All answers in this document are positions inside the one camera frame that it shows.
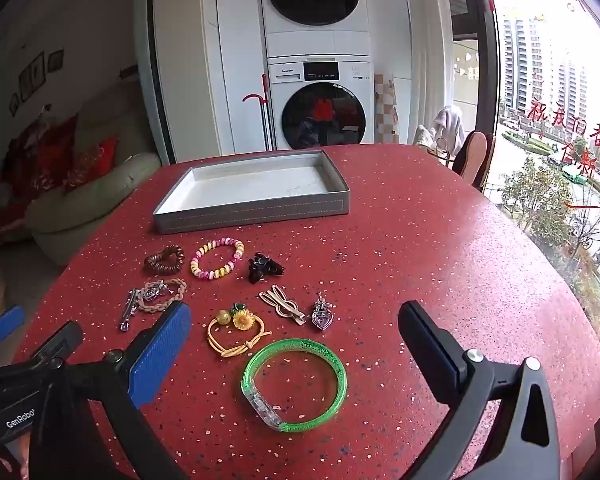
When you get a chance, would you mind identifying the gold rabbit hair clip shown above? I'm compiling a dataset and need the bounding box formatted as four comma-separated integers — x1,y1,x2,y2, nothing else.
258,284,307,325

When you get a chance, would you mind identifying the pink yellow beaded bracelet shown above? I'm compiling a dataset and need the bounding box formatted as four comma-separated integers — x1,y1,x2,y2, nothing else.
190,237,245,281

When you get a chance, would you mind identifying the beige sofa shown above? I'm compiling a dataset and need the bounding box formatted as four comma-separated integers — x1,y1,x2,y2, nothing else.
25,95,163,266

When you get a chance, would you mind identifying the brown chair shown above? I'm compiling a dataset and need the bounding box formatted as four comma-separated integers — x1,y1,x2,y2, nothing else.
452,130,497,193

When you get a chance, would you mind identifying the white tall cabinet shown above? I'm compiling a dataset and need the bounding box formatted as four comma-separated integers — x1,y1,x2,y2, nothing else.
152,0,268,161

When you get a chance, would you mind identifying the silver bar clip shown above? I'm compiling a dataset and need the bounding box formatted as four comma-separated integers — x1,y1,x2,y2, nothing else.
118,287,138,332

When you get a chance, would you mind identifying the grey shallow box tray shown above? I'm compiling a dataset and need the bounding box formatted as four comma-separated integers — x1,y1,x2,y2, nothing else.
152,149,351,235

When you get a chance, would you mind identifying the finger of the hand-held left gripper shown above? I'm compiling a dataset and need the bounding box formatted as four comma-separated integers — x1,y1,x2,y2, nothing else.
0,306,26,346
27,321,84,368

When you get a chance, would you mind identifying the yellow sunflower hair tie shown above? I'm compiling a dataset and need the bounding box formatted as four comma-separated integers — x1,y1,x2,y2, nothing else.
206,302,273,359

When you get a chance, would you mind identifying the white towel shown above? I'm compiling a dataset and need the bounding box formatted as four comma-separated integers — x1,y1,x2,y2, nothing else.
432,106,465,148

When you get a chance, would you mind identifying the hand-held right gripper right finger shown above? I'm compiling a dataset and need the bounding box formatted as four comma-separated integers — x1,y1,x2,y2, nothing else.
397,301,562,480

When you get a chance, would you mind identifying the green glitter bangle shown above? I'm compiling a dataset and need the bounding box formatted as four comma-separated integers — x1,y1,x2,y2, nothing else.
240,338,348,434

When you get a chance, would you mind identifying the red window decal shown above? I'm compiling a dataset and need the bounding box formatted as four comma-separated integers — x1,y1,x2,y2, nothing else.
527,100,600,231

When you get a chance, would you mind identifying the red patterned blanket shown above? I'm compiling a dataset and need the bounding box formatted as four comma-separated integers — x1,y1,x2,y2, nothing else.
0,115,78,246

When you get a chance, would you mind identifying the brown spiral hair tie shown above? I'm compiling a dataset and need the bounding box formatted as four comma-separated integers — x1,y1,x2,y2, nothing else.
144,244,186,276

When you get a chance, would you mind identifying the beige braided hair tie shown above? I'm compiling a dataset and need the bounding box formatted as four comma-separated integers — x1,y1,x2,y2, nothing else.
136,278,187,315

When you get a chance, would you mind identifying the black hair claw clip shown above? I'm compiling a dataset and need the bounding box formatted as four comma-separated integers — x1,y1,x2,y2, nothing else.
246,253,285,285

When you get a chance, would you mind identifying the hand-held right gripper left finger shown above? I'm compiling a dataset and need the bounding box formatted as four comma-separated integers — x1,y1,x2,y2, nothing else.
27,302,192,480

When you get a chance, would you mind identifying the red embroidered cushion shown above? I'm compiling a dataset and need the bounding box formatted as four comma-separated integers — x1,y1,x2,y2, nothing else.
65,137,118,193

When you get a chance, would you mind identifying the red mop handle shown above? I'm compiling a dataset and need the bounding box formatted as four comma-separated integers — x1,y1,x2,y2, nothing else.
242,74,273,153

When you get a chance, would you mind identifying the white tumble dryer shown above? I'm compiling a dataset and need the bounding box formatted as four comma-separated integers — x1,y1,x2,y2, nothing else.
258,0,373,58

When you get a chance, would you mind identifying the large picture frame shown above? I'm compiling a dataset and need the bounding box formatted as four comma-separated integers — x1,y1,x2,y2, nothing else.
19,51,47,102

